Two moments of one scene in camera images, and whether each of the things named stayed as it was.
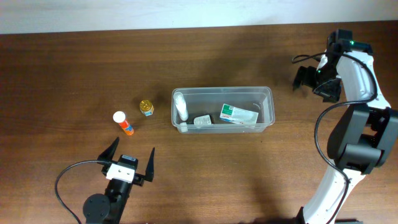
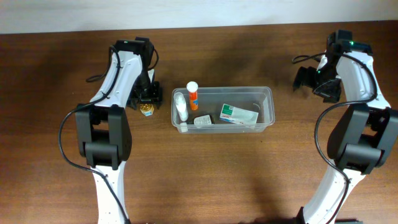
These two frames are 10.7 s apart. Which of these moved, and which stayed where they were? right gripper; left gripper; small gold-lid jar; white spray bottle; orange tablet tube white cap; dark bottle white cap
Moved: orange tablet tube white cap; left gripper
Stayed: white spray bottle; small gold-lid jar; dark bottle white cap; right gripper
